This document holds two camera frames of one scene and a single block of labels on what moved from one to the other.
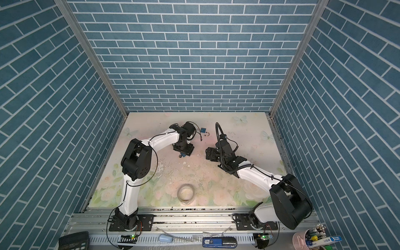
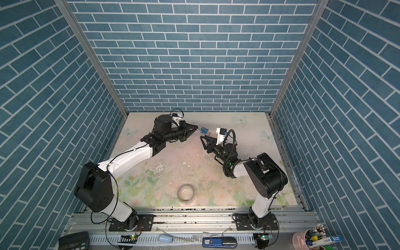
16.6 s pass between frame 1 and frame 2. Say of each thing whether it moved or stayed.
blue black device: stayed
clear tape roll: stayed
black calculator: stayed
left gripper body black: moved
